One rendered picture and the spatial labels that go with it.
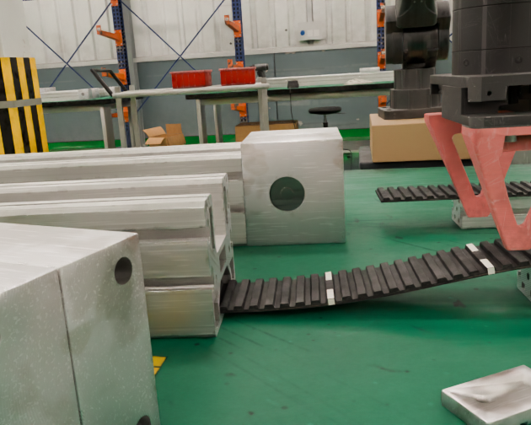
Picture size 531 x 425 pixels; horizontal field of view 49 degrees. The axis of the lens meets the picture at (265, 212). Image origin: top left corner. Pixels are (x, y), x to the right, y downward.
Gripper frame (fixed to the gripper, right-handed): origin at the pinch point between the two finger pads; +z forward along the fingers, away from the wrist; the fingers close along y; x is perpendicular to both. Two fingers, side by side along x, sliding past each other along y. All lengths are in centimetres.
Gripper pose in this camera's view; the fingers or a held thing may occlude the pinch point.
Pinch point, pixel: (496, 218)
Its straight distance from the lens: 40.3
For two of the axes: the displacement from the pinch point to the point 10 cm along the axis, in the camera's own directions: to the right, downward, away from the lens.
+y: -0.5, 2.4, -9.7
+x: 10.0, -0.5, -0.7
